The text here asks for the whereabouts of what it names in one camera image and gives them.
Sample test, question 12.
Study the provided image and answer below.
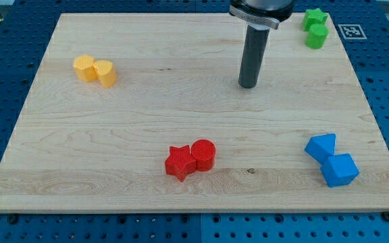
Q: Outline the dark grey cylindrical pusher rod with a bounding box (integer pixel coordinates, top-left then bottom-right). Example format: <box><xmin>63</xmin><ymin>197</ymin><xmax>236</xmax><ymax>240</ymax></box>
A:
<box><xmin>238</xmin><ymin>26</ymin><xmax>269</xmax><ymax>88</ymax></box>

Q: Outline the white fiducial marker tag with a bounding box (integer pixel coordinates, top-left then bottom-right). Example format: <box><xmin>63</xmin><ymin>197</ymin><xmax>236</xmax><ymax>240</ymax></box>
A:
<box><xmin>338</xmin><ymin>24</ymin><xmax>367</xmax><ymax>40</ymax></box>

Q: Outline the blue triangle block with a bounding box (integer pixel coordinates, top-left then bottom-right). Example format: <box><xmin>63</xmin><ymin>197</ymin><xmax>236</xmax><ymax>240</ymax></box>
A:
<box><xmin>305</xmin><ymin>134</ymin><xmax>336</xmax><ymax>164</ymax></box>

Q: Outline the green star block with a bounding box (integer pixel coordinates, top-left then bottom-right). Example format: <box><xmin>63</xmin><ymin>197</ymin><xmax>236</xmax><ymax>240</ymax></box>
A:
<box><xmin>302</xmin><ymin>8</ymin><xmax>328</xmax><ymax>32</ymax></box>

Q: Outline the red cylinder block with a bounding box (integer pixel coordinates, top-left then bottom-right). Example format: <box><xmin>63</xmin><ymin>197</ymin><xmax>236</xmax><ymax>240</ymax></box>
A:
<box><xmin>191</xmin><ymin>139</ymin><xmax>216</xmax><ymax>171</ymax></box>

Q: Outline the blue cube block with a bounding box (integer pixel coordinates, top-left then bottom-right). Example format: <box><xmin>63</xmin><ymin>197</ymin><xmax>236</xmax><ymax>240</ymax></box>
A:
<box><xmin>320</xmin><ymin>153</ymin><xmax>360</xmax><ymax>188</ymax></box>

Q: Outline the red star block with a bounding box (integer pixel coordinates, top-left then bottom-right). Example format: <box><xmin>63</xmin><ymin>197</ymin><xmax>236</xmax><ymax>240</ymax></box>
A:
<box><xmin>165</xmin><ymin>145</ymin><xmax>197</xmax><ymax>182</ymax></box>

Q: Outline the yellow hexagon block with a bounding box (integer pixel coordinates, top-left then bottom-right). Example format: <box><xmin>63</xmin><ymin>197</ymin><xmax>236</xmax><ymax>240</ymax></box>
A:
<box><xmin>73</xmin><ymin>55</ymin><xmax>97</xmax><ymax>82</ymax></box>

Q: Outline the light wooden board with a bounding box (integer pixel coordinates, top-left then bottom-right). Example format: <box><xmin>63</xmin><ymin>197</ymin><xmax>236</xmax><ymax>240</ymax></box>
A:
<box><xmin>0</xmin><ymin>13</ymin><xmax>389</xmax><ymax>213</ymax></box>

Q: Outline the green cylinder block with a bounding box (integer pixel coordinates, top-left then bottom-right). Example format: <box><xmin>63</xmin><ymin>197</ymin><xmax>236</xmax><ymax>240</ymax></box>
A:
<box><xmin>305</xmin><ymin>24</ymin><xmax>329</xmax><ymax>49</ymax></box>

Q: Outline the robot arm flange black silver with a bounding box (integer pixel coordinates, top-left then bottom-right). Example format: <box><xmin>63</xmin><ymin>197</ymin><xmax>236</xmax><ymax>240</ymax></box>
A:
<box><xmin>229</xmin><ymin>0</ymin><xmax>296</xmax><ymax>30</ymax></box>

